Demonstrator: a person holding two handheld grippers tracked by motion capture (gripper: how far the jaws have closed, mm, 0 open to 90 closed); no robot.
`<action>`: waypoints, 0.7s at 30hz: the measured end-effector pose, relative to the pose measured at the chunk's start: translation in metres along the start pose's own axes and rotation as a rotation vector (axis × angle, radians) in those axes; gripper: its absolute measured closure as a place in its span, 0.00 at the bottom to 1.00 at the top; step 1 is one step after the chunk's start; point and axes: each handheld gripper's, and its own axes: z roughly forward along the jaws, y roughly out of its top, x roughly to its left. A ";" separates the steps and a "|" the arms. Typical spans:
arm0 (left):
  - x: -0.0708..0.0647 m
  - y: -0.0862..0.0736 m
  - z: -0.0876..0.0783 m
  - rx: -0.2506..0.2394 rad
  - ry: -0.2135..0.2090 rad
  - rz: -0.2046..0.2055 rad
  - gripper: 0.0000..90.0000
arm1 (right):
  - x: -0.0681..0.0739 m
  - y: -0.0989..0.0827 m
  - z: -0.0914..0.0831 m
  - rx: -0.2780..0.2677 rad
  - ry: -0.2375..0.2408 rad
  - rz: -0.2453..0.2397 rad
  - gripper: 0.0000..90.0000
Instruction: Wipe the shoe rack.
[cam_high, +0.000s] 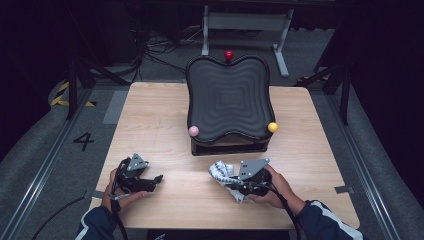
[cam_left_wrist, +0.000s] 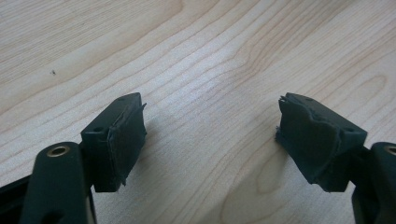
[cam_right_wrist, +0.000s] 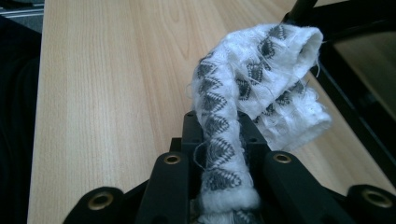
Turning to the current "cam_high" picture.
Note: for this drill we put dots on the grey tape strip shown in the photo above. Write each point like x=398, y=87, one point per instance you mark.
x=345, y=190
x=96, y=194

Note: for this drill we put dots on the person's left hand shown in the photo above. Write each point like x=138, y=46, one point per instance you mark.
x=113, y=200

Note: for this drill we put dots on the black tripod stand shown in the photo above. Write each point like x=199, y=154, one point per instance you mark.
x=71, y=90
x=345, y=96

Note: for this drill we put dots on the black wavy tray stand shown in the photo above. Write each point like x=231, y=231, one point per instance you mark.
x=230, y=100

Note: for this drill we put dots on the pink ball knob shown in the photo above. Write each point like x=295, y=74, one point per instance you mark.
x=193, y=131

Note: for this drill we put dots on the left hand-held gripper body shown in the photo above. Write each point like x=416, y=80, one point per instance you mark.
x=130, y=176

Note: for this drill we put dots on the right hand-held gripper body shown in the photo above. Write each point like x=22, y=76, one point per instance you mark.
x=253, y=173

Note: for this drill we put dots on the white grey patterned cloth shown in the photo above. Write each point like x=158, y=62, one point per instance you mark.
x=223, y=173

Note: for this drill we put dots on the yellow ball knob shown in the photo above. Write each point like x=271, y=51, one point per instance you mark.
x=272, y=127

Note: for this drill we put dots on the yellow black floor tape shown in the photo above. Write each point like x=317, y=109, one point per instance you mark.
x=60, y=96

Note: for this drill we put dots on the metal floor rail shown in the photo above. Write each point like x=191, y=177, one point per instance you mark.
x=366, y=170
x=43, y=170

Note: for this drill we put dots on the grey metal table frame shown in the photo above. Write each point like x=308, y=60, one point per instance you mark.
x=246, y=21

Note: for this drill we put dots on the person's right hand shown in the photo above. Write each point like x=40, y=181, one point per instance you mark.
x=281, y=195

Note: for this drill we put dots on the red ball knob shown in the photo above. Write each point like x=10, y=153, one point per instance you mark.
x=228, y=55

